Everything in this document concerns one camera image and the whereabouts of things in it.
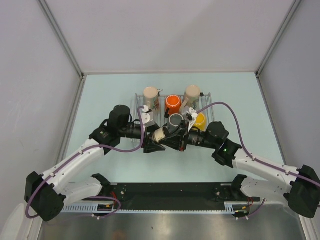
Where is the slotted cable duct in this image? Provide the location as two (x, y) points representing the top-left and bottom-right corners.
(61, 201), (248, 215)

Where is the beige mug coral print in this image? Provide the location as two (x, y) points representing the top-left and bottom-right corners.
(143, 86), (160, 113)

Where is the stainless steel cup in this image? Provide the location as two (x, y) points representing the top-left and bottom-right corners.
(152, 126), (172, 143)

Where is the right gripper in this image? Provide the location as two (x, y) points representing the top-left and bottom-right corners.
(159, 119), (218, 151)

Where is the yellow mug black handle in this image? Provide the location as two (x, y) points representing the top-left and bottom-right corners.
(193, 112), (207, 131)

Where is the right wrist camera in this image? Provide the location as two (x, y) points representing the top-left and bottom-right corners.
(181, 106), (198, 131)

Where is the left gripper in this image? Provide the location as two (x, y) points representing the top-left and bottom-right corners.
(118, 123), (165, 153)

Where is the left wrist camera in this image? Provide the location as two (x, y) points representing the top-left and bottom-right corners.
(137, 105), (156, 131)

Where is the dark green mug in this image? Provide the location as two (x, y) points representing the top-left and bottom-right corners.
(167, 113), (184, 132)

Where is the orange mug black handle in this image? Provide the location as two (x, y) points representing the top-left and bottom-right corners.
(164, 94), (182, 119)

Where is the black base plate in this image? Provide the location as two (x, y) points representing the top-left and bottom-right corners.
(82, 182), (261, 211)

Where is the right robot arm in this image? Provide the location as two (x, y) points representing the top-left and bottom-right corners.
(153, 121), (320, 219)

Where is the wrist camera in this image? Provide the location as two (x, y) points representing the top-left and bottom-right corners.
(137, 105), (156, 131)
(181, 106), (198, 131)

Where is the metal wire dish rack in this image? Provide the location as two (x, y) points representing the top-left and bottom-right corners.
(131, 92), (216, 148)

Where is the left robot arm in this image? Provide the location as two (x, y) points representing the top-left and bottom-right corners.
(24, 105), (155, 222)

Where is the beige mug blue print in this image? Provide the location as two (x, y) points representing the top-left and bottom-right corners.
(180, 85), (201, 110)

